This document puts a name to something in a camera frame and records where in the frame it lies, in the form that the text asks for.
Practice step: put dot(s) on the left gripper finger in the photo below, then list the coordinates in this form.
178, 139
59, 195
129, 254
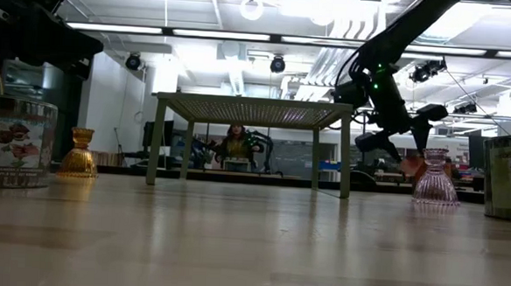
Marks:
76, 46

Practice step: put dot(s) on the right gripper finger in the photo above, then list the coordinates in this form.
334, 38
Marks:
422, 130
371, 141

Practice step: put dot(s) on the purple glass candle holder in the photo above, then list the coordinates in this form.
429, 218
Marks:
436, 187

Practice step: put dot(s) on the white label candle tin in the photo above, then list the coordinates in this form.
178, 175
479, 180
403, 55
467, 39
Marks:
509, 182

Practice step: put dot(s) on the floral label candle tin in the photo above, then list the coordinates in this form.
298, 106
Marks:
14, 148

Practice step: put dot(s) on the amber glass candle holder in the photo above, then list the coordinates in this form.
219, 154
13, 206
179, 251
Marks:
78, 162

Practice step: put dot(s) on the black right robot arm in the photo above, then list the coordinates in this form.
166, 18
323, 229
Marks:
401, 37

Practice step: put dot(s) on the background black robot arm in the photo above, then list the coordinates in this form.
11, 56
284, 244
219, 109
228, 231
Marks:
266, 143

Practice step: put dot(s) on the black track spotlights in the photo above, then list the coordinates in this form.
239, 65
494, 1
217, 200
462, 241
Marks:
465, 109

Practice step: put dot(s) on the blue box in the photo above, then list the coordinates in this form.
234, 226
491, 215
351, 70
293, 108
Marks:
329, 165

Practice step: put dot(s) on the black ceiling spotlight cluster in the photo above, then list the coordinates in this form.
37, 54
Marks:
425, 72

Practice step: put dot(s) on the black monitor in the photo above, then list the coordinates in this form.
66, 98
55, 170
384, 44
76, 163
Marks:
168, 134
476, 152

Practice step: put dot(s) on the wooden crate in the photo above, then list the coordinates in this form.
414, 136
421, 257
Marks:
110, 158

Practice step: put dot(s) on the green perforated metal shelf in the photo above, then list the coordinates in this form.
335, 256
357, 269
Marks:
257, 112

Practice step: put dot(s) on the person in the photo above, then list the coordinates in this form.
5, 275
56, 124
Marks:
237, 148

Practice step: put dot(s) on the overhead light bar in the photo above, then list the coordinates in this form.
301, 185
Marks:
221, 35

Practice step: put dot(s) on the round pendant lamp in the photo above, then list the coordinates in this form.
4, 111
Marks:
251, 18

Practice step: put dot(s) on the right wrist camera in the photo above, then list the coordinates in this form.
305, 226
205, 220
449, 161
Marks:
350, 94

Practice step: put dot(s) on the black aluminium table frame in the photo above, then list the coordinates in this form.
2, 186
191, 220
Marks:
236, 177

